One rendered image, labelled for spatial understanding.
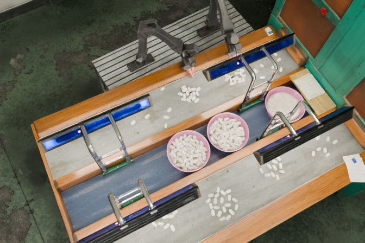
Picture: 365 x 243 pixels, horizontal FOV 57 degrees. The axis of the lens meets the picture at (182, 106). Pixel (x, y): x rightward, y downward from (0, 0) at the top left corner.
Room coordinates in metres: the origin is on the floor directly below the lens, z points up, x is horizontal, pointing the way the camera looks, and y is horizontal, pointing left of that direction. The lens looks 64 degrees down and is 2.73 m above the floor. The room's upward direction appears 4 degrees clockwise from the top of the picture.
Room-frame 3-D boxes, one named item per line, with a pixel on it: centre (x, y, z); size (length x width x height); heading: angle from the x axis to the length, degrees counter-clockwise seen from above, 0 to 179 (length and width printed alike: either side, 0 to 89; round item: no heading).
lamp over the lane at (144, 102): (0.71, 0.45, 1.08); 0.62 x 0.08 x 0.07; 121
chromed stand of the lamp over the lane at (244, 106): (1.13, -0.42, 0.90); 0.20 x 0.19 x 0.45; 121
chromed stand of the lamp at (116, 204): (0.29, 0.21, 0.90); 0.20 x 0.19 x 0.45; 121
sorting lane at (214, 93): (1.03, 0.02, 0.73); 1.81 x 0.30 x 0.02; 121
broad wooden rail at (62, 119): (1.21, 0.13, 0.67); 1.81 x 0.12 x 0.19; 121
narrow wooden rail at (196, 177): (0.60, -0.24, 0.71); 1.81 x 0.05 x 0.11; 121
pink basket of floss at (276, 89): (1.05, -0.68, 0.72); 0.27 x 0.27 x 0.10
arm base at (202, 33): (1.70, -0.17, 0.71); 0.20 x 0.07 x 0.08; 126
